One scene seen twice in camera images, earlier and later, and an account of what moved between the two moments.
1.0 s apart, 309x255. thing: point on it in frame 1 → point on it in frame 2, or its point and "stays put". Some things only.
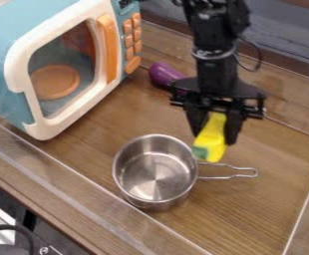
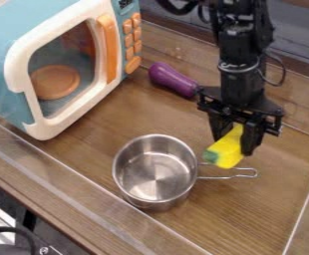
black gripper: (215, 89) → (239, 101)
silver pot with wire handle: (155, 170) stays put
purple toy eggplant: (162, 74) stays put
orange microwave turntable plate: (53, 81) stays put
